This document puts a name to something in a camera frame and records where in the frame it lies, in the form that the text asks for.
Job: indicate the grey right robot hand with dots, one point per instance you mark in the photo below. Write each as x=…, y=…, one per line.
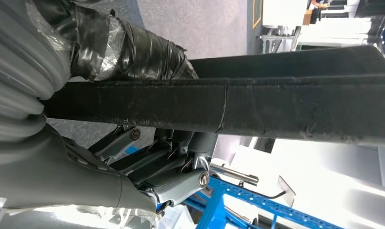
x=69, y=177

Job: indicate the blue metal shelf rack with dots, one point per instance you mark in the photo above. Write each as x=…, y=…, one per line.
x=249, y=199

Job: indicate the steel rod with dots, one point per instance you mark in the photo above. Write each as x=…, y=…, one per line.
x=233, y=174

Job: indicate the yellow framed sign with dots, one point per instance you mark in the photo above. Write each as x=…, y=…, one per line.
x=257, y=14

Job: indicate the orange brown box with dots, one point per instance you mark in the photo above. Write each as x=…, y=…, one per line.
x=307, y=17

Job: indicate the small metal bracket plate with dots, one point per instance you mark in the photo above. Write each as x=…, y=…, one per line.
x=286, y=189

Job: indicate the white frame table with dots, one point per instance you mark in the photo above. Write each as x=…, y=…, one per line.
x=331, y=31

